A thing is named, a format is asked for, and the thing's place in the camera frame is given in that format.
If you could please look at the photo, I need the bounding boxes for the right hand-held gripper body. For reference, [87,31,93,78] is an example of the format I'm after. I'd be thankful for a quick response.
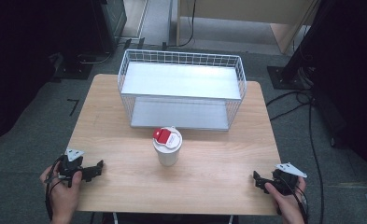
[266,161,308,197]

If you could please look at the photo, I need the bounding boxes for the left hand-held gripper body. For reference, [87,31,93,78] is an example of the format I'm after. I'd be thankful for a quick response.
[49,148,93,189]

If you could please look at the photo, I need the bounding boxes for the white cup with red lid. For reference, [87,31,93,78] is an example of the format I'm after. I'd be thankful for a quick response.
[152,126,183,167]

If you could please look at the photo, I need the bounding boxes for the white wire shelf rack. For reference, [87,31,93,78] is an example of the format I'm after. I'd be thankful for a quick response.
[117,49,247,132]

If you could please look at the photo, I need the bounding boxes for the person's right hand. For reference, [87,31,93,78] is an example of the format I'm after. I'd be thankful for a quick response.
[263,176,307,218]

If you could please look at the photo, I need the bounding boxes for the person's left hand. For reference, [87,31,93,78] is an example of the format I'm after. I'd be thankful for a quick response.
[39,162,83,218]

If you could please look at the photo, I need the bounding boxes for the black flat stand base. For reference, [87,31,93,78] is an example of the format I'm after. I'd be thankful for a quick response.
[52,54,95,80]

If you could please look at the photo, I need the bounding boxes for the dark cabinet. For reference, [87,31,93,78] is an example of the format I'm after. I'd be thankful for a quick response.
[89,0,128,54]

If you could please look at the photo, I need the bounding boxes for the beige wooden furniture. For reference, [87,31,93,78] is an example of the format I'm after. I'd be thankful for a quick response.
[175,0,321,56]

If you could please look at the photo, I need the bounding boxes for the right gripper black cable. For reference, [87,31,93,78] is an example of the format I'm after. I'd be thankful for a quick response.
[283,176,310,224]

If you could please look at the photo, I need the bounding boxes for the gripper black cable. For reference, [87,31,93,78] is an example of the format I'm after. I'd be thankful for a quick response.
[283,176,310,224]
[44,154,67,222]

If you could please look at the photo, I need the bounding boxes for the long black floor cable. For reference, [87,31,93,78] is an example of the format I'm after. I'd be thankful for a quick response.
[307,99,326,224]

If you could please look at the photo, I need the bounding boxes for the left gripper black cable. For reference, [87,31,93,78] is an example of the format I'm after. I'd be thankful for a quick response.
[44,154,67,222]

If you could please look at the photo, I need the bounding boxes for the black stand with base plate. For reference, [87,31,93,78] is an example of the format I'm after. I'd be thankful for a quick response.
[266,0,334,91]

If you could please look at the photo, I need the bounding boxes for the thin black hanging cable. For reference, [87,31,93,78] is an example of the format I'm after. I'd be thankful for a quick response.
[164,0,198,49]

